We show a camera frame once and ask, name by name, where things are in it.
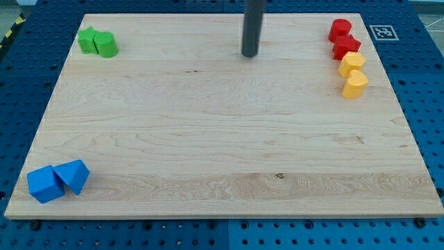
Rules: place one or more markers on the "red cylinder block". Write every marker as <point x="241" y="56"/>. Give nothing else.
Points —
<point x="340" y="27"/>

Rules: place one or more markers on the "green star block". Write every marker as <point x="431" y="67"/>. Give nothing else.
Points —
<point x="86" y="40"/>

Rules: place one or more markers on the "black white fiducial marker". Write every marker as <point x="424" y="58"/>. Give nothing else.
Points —
<point x="383" y="32"/>

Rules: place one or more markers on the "wooden board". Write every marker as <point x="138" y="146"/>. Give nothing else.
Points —
<point x="179" y="125"/>

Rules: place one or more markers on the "yellow heart block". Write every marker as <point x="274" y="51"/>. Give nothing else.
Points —
<point x="355" y="85"/>

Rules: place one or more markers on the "green cylinder block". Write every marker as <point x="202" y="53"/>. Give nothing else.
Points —
<point x="106" y="44"/>

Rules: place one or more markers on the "blue cube block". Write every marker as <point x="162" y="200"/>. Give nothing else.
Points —
<point x="44" y="185"/>

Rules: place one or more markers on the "blue triangle block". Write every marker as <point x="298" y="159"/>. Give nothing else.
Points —
<point x="74" y="175"/>

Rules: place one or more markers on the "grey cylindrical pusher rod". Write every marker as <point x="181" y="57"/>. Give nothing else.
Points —
<point x="252" y="26"/>

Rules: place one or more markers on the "red star block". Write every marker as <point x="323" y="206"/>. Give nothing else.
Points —
<point x="344" y="44"/>

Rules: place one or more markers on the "yellow hexagon block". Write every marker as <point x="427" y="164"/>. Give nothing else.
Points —
<point x="351" y="61"/>

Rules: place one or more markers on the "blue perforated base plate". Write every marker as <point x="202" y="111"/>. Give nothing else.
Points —
<point x="35" y="58"/>

